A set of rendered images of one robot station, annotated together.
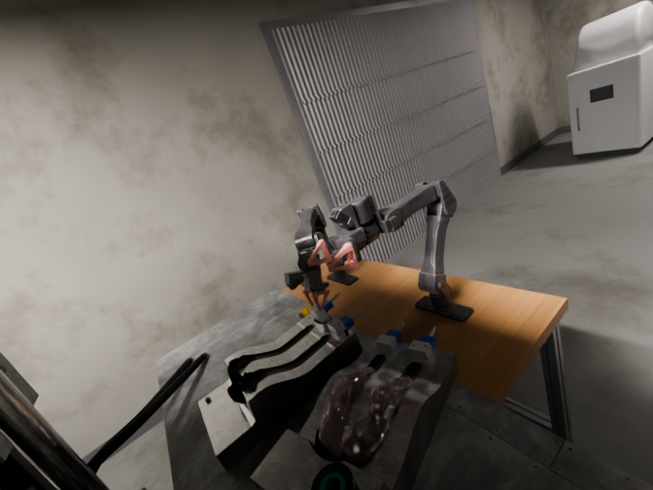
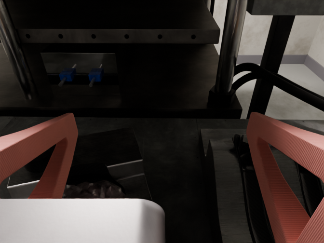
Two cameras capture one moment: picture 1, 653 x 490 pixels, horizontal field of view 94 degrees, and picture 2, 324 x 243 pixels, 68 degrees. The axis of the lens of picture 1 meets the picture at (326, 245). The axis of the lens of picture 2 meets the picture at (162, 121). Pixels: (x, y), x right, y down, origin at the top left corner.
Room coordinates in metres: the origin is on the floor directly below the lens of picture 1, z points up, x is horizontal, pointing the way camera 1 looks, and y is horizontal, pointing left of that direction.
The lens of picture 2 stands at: (0.76, -0.05, 1.28)
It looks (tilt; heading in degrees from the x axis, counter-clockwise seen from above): 37 degrees down; 119
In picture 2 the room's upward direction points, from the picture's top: straight up
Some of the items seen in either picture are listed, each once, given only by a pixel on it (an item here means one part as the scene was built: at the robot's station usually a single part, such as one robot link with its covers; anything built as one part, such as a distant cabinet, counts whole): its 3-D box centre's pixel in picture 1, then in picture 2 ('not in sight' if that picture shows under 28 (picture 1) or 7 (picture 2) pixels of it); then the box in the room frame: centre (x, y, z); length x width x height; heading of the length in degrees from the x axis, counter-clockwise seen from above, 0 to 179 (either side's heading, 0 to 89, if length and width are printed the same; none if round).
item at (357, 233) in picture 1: (344, 227); not in sight; (0.77, -0.06, 1.25); 0.07 x 0.06 x 0.11; 29
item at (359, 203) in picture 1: (371, 215); not in sight; (0.81, -0.15, 1.24); 0.12 x 0.09 x 0.12; 119
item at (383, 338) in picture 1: (394, 335); not in sight; (0.79, -0.10, 0.85); 0.13 x 0.05 x 0.05; 135
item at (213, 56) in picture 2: not in sight; (95, 67); (-0.10, 0.80, 0.75); 1.30 x 0.84 x 0.06; 28
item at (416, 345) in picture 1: (428, 341); not in sight; (0.71, -0.17, 0.85); 0.13 x 0.05 x 0.05; 135
